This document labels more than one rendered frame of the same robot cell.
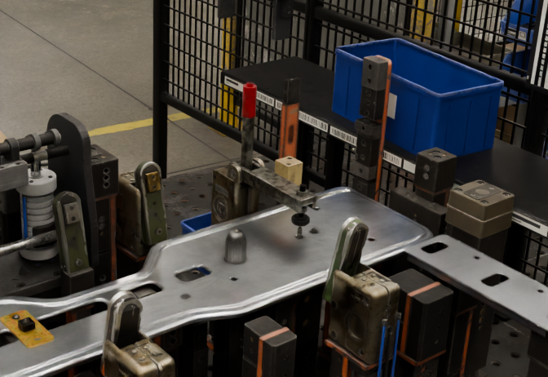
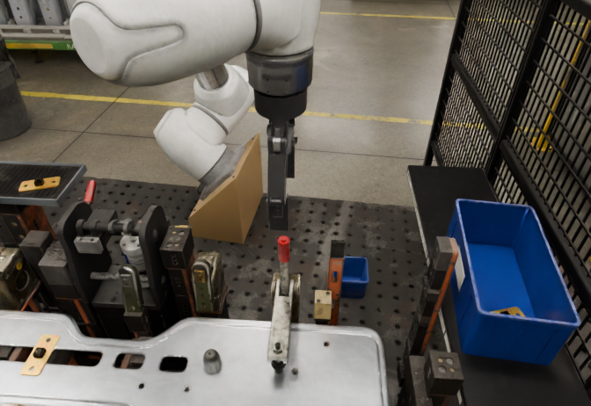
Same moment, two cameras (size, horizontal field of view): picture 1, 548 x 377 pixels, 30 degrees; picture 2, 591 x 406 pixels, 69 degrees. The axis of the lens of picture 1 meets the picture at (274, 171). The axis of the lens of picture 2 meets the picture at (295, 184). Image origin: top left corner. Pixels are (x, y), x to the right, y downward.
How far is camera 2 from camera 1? 121 cm
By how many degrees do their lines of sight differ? 40
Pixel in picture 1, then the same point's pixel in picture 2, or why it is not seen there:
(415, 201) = (413, 386)
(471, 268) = not seen: outside the picture
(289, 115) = (333, 264)
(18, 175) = (91, 247)
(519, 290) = not seen: outside the picture
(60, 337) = (43, 375)
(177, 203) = (372, 228)
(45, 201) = (134, 258)
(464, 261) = not seen: outside the picture
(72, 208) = (126, 278)
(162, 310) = (113, 391)
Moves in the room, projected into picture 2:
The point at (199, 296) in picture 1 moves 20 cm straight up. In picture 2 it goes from (147, 393) to (119, 329)
